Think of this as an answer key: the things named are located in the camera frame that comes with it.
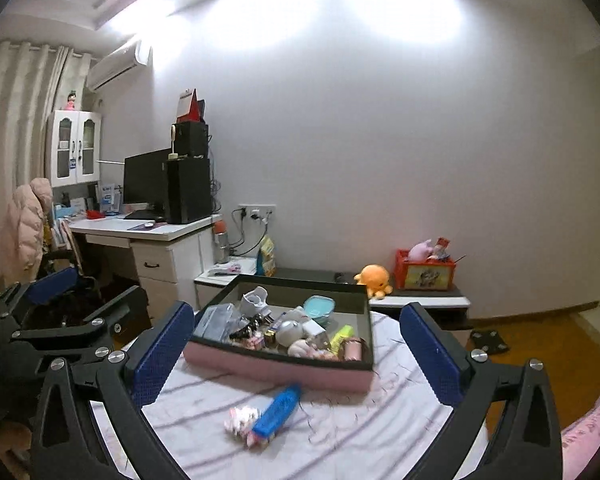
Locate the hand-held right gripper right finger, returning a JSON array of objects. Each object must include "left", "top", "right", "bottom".
[{"left": 399, "top": 302, "right": 563, "bottom": 480}]

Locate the black computer monitor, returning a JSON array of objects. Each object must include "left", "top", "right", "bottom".
[{"left": 123, "top": 148, "right": 173, "bottom": 221}]

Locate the silver egg-shaped device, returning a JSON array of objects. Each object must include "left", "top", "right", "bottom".
[{"left": 276, "top": 310, "right": 306, "bottom": 347}]

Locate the baby doll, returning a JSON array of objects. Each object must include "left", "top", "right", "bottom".
[{"left": 287, "top": 339, "right": 331, "bottom": 360}]

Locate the black computer tower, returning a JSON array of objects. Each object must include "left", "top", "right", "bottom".
[{"left": 166, "top": 157, "right": 213, "bottom": 226}]

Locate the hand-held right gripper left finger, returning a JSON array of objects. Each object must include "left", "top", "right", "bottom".
[{"left": 30, "top": 301, "right": 195, "bottom": 480}]

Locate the clear plastic box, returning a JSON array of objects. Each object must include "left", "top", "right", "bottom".
[{"left": 195, "top": 304, "right": 241, "bottom": 341}]

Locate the yellow snack bag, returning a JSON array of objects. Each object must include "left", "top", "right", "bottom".
[{"left": 257, "top": 235, "right": 277, "bottom": 277}]

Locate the white glass-door cabinet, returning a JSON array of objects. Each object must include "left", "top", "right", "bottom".
[{"left": 45, "top": 109, "right": 103, "bottom": 188}]

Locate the pink puffer jacket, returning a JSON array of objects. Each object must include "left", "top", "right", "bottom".
[{"left": 5, "top": 177, "right": 53, "bottom": 281}]

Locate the red storage crate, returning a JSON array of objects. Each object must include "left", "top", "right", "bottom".
[{"left": 395, "top": 248, "right": 456, "bottom": 291}]

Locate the white desk calendar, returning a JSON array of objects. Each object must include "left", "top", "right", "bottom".
[{"left": 177, "top": 88, "right": 206, "bottom": 123}]

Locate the pink box tray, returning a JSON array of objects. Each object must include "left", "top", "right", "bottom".
[{"left": 182, "top": 275, "right": 376, "bottom": 393}]

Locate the rose gold cup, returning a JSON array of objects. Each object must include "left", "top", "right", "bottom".
[{"left": 342, "top": 338, "right": 367, "bottom": 362}]

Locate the steel bottle with red cap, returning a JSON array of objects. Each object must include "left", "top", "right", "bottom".
[{"left": 214, "top": 220, "right": 230, "bottom": 264}]

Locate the white desk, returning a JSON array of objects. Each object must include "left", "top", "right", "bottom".
[{"left": 70, "top": 214, "right": 223, "bottom": 311}]

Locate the teal round container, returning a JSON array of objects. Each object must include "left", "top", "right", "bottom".
[{"left": 302, "top": 295, "right": 336, "bottom": 326}]

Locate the row of books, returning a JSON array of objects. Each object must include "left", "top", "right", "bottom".
[{"left": 54, "top": 197, "right": 98, "bottom": 220}]

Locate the black bathroom scale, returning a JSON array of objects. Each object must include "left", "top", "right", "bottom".
[{"left": 469, "top": 329, "right": 511, "bottom": 356}]

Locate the blue and white box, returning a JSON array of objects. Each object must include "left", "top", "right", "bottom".
[{"left": 99, "top": 184, "right": 123, "bottom": 217}]

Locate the black speaker box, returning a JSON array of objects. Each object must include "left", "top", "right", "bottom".
[{"left": 174, "top": 122, "right": 210, "bottom": 158}]

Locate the yellow highlighter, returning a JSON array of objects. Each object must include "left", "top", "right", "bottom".
[{"left": 330, "top": 325, "right": 356, "bottom": 353}]

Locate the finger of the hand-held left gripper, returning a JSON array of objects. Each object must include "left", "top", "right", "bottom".
[
  {"left": 11, "top": 286, "right": 150, "bottom": 367},
  {"left": 0, "top": 266, "right": 80, "bottom": 331}
]

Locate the low dark bench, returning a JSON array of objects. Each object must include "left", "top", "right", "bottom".
[{"left": 270, "top": 267, "right": 473, "bottom": 331}]

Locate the white air conditioner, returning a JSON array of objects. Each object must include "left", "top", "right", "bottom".
[{"left": 86, "top": 40, "right": 153, "bottom": 92}]

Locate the pink white small toy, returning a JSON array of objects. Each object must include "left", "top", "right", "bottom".
[{"left": 225, "top": 405, "right": 261, "bottom": 448}]

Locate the white wall power outlet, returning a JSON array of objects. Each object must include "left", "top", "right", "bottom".
[{"left": 238, "top": 204, "right": 276, "bottom": 221}]

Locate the white nightstand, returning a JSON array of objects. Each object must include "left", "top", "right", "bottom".
[{"left": 194, "top": 260, "right": 256, "bottom": 311}]

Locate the pink plush toy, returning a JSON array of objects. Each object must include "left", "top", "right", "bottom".
[{"left": 407, "top": 239, "right": 433, "bottom": 262}]

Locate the orange octopus plush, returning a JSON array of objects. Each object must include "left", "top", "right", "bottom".
[{"left": 354, "top": 264, "right": 393, "bottom": 298}]

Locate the beige curtain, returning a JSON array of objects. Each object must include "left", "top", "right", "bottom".
[{"left": 0, "top": 40, "right": 93, "bottom": 281}]

